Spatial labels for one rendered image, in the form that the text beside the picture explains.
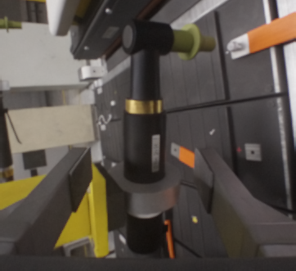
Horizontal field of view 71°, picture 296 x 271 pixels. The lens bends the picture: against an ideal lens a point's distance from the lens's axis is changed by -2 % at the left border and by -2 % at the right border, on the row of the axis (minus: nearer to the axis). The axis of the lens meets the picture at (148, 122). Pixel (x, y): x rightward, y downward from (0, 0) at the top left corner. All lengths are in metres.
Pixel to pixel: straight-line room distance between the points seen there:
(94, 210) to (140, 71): 0.13
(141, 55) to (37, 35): 4.58
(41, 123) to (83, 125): 0.81
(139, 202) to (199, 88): 0.22
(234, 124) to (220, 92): 0.05
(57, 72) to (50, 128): 1.11
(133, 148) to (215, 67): 0.19
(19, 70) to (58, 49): 0.84
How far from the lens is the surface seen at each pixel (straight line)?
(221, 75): 0.33
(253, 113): 0.31
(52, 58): 4.63
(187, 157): 0.40
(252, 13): 0.33
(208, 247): 0.45
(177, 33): 0.24
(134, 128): 0.21
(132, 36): 0.21
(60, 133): 4.49
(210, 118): 0.35
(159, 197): 0.22
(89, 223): 0.22
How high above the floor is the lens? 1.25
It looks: 29 degrees down
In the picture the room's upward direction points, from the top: 98 degrees counter-clockwise
